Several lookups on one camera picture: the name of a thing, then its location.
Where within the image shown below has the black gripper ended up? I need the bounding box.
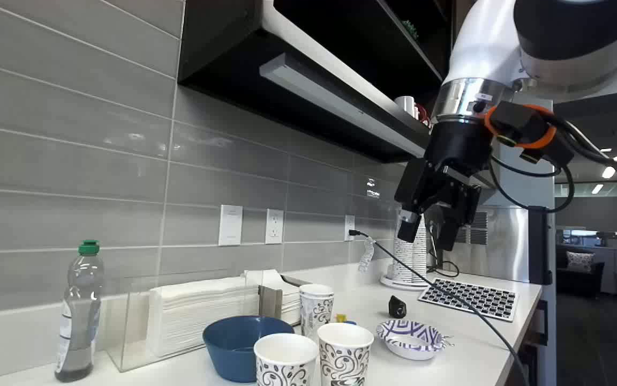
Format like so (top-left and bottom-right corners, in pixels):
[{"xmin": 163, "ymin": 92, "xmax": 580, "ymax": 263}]
[{"xmin": 395, "ymin": 115, "xmax": 497, "ymax": 252}]

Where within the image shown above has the blue patterned paper bowl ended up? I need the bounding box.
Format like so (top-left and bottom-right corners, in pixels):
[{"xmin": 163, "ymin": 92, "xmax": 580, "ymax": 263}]
[
  {"xmin": 380, "ymin": 337, "xmax": 445, "ymax": 363},
  {"xmin": 375, "ymin": 318, "xmax": 449, "ymax": 357}
]

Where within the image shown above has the dark blue bowl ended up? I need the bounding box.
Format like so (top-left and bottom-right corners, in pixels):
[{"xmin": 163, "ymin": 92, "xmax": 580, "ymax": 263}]
[{"xmin": 202, "ymin": 316, "xmax": 298, "ymax": 383}]

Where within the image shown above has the white paper napkin stack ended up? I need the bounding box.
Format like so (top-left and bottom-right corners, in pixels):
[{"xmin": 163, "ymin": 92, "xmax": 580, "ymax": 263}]
[{"xmin": 145, "ymin": 276, "xmax": 261, "ymax": 361}]

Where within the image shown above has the white countertop appliance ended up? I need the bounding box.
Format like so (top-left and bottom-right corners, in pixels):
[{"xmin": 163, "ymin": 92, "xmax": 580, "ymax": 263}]
[{"xmin": 382, "ymin": 206, "xmax": 432, "ymax": 292}]

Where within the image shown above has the stainless steel refrigerator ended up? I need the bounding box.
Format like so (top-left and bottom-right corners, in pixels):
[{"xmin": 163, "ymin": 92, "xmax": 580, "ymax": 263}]
[{"xmin": 481, "ymin": 99, "xmax": 562, "ymax": 386}]

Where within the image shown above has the black white checkered mat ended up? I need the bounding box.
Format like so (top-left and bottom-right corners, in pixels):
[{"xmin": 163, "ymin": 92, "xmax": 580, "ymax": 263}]
[{"xmin": 419, "ymin": 276, "xmax": 521, "ymax": 324}]

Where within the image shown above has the small black rounded object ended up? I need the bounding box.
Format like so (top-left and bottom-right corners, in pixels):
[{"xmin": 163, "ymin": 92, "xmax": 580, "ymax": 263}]
[{"xmin": 385, "ymin": 294, "xmax": 409, "ymax": 319}]

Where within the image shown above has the white mug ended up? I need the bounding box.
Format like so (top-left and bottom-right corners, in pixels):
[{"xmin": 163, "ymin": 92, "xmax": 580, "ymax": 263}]
[{"xmin": 395, "ymin": 95, "xmax": 423, "ymax": 121}]

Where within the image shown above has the floral print paper cup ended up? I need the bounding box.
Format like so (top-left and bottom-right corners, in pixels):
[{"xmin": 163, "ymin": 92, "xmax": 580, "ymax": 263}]
[
  {"xmin": 298, "ymin": 284, "xmax": 336, "ymax": 339},
  {"xmin": 254, "ymin": 333, "xmax": 322, "ymax": 386},
  {"xmin": 316, "ymin": 321, "xmax": 378, "ymax": 386}
]

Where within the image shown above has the dark sofa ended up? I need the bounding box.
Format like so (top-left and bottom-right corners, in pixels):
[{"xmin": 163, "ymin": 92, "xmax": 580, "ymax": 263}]
[{"xmin": 555, "ymin": 244, "xmax": 607, "ymax": 300}]

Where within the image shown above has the under cabinet light bar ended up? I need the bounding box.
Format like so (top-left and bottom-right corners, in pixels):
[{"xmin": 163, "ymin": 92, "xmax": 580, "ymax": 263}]
[{"xmin": 258, "ymin": 52, "xmax": 428, "ymax": 160}]

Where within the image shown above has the clear acrylic napkin holder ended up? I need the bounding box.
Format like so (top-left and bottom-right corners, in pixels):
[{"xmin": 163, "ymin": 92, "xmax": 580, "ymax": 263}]
[{"xmin": 104, "ymin": 275, "xmax": 263, "ymax": 373}]

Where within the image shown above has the clear bottle green cap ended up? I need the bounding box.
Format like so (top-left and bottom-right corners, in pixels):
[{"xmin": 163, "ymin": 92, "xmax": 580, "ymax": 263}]
[{"xmin": 52, "ymin": 237, "xmax": 108, "ymax": 383}]

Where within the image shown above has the black power cord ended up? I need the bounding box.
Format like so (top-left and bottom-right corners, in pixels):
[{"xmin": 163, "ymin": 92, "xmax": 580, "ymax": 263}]
[{"xmin": 348, "ymin": 228, "xmax": 532, "ymax": 386}]

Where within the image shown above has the white wall outlet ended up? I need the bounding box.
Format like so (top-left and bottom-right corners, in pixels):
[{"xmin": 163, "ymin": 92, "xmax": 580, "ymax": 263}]
[
  {"xmin": 342, "ymin": 212, "xmax": 360, "ymax": 243},
  {"xmin": 263, "ymin": 208, "xmax": 286, "ymax": 244},
  {"xmin": 217, "ymin": 203, "xmax": 245, "ymax": 247}
]

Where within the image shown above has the black wrist camera orange mount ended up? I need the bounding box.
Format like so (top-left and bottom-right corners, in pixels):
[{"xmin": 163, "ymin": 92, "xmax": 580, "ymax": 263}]
[{"xmin": 483, "ymin": 99, "xmax": 577, "ymax": 168}]

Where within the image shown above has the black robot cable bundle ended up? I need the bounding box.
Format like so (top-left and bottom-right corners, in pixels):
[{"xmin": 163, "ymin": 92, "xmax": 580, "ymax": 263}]
[{"xmin": 488, "ymin": 117, "xmax": 617, "ymax": 214}]

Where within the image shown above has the dark wall cabinet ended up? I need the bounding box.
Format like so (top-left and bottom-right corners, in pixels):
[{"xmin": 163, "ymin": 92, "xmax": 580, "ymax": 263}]
[{"xmin": 178, "ymin": 0, "xmax": 468, "ymax": 166}]

